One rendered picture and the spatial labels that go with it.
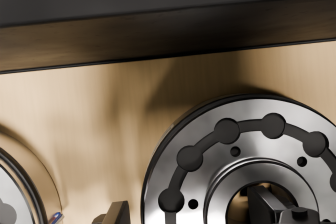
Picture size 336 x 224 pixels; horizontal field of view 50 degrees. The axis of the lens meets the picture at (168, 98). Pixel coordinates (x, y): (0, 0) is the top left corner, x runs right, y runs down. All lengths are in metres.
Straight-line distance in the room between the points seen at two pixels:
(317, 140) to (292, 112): 0.02
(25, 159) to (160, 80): 0.08
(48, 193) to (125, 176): 0.04
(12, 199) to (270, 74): 0.14
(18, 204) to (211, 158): 0.08
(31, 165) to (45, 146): 0.01
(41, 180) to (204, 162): 0.08
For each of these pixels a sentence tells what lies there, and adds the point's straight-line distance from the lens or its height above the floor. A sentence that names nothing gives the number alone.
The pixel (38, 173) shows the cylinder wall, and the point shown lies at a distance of 0.19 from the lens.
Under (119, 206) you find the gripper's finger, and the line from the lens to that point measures 0.16.
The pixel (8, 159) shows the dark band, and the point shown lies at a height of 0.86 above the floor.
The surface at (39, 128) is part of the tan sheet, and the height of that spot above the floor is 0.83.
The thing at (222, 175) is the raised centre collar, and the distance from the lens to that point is 0.16.
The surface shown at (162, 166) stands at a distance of 0.16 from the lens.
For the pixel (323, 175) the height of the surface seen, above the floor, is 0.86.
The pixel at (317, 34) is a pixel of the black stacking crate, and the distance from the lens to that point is 0.18.
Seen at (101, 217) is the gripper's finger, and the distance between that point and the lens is 0.16.
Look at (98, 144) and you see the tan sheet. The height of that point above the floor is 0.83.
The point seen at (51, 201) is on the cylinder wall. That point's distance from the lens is 0.19.
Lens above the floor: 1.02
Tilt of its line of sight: 89 degrees down
